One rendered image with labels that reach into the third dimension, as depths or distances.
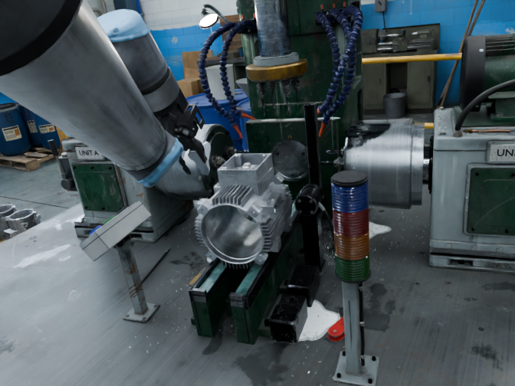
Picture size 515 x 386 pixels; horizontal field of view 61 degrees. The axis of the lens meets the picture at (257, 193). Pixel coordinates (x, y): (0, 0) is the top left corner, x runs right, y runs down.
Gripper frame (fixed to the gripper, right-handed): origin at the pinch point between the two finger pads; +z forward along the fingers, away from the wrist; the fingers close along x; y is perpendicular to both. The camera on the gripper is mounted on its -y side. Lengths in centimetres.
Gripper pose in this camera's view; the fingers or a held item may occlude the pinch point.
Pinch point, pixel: (195, 173)
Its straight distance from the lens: 98.3
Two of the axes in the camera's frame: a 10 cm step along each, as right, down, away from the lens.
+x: -9.3, -0.3, 3.6
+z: 2.7, 5.9, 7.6
